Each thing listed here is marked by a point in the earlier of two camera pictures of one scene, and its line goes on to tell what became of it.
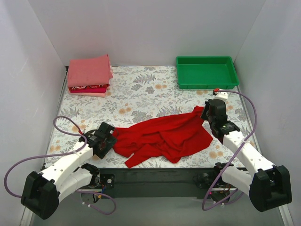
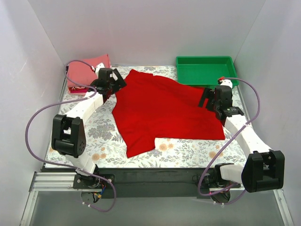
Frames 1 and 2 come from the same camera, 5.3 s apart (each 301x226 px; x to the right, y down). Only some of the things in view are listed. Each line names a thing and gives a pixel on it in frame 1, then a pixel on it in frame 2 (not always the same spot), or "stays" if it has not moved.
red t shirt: [169, 137] -> [149, 107]
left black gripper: [106, 140] -> [115, 78]
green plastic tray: [194, 72] stays
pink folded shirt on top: [91, 72] stays
